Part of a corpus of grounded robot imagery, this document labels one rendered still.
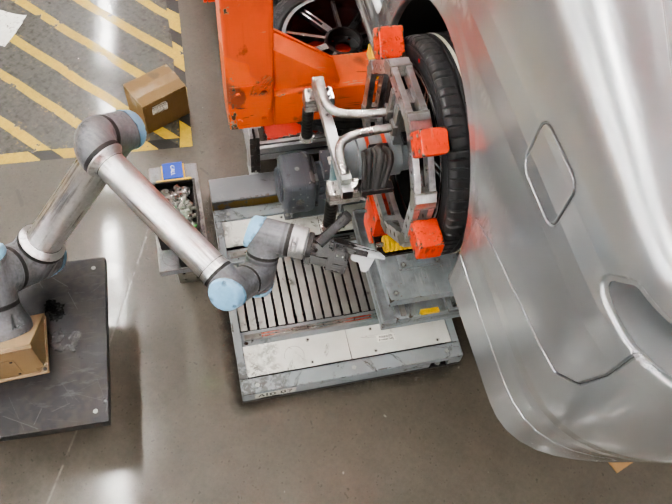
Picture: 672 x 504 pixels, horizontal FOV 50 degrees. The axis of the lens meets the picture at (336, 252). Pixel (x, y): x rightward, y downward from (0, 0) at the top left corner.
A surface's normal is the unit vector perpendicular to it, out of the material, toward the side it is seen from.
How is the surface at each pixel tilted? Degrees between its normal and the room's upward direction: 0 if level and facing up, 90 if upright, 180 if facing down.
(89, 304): 0
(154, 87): 0
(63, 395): 0
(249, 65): 90
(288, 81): 90
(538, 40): 78
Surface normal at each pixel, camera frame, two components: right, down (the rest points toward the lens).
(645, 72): -0.24, -0.28
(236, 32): 0.22, 0.85
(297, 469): 0.07, -0.51
